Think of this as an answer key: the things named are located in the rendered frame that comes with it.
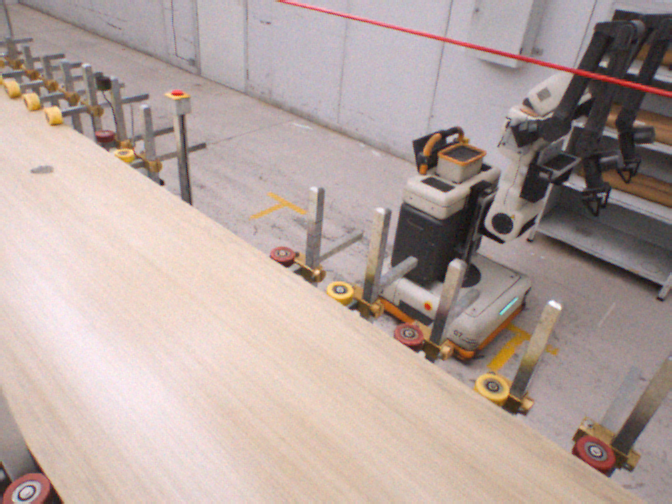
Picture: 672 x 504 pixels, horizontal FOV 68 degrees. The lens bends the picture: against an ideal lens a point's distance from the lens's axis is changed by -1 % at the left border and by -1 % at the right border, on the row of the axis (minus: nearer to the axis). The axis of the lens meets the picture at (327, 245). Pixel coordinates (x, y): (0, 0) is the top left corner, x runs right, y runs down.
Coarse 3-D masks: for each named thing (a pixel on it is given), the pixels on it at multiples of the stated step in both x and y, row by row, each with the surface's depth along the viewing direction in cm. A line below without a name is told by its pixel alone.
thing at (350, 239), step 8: (352, 232) 191; (360, 232) 191; (336, 240) 185; (344, 240) 186; (352, 240) 188; (328, 248) 181; (336, 248) 182; (344, 248) 186; (320, 256) 176; (328, 256) 180; (296, 264) 171; (296, 272) 169
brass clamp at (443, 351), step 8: (424, 328) 146; (424, 336) 144; (424, 344) 144; (432, 344) 141; (440, 344) 141; (448, 344) 142; (424, 352) 145; (432, 352) 143; (440, 352) 141; (448, 352) 141
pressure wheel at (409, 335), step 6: (402, 324) 137; (408, 324) 138; (396, 330) 135; (402, 330) 136; (408, 330) 135; (414, 330) 136; (420, 330) 136; (396, 336) 134; (402, 336) 134; (408, 336) 134; (414, 336) 134; (420, 336) 134; (402, 342) 132; (408, 342) 132; (414, 342) 132; (420, 342) 133; (414, 348) 133
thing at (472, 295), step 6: (474, 288) 166; (468, 294) 163; (474, 294) 163; (462, 300) 160; (468, 300) 160; (474, 300) 164; (456, 306) 157; (462, 306) 157; (468, 306) 161; (456, 312) 155; (462, 312) 159; (432, 324) 149; (420, 348) 143
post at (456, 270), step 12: (456, 264) 127; (456, 276) 127; (444, 288) 132; (456, 288) 130; (444, 300) 133; (456, 300) 134; (444, 312) 135; (444, 324) 136; (432, 336) 141; (444, 336) 141; (432, 360) 145
